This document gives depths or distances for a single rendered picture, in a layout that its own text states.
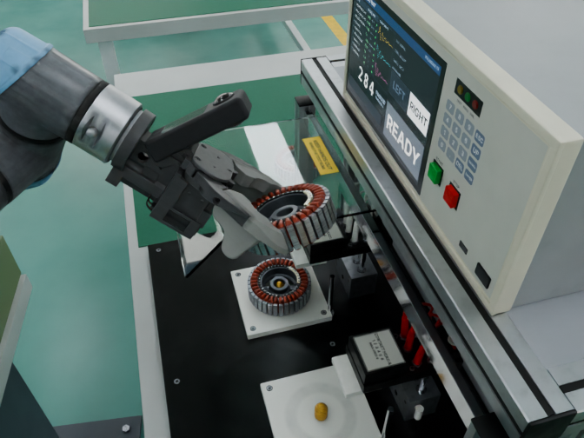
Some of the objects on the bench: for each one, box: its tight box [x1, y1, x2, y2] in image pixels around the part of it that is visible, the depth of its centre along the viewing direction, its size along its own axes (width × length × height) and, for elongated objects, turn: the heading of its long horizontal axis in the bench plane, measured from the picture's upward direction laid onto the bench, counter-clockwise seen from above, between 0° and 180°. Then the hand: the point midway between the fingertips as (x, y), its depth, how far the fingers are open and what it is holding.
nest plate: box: [261, 366, 382, 438], centre depth 82 cm, size 15×15×1 cm
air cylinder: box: [336, 253, 378, 298], centre depth 100 cm, size 5×8×6 cm
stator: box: [248, 258, 311, 316], centre depth 97 cm, size 11×11×4 cm
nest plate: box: [231, 259, 332, 340], centre depth 99 cm, size 15×15×1 cm
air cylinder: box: [389, 375, 441, 421], centre depth 83 cm, size 5×8×6 cm
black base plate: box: [148, 216, 489, 438], centre depth 92 cm, size 47×64×2 cm
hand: (291, 219), depth 63 cm, fingers closed on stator, 13 cm apart
